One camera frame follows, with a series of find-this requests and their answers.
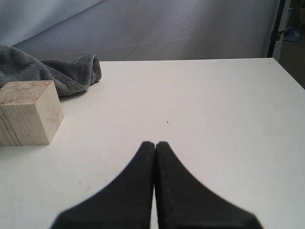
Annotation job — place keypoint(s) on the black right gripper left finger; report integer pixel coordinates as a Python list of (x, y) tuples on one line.
[(125, 203)]

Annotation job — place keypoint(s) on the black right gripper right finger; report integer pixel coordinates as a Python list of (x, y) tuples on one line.
[(183, 202)]

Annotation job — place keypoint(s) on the light wooden cube block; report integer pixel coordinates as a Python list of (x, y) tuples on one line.
[(30, 113)]

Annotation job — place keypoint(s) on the grey fleece cloth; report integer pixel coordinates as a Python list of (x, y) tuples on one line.
[(70, 77)]

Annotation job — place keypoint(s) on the dark blue plastic bin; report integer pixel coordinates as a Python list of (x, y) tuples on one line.
[(291, 35)]

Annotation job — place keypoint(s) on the blue-grey backdrop cloth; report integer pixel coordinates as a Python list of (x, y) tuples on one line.
[(125, 30)]

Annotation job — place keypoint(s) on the black backdrop stand pole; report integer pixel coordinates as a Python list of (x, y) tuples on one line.
[(276, 34)]

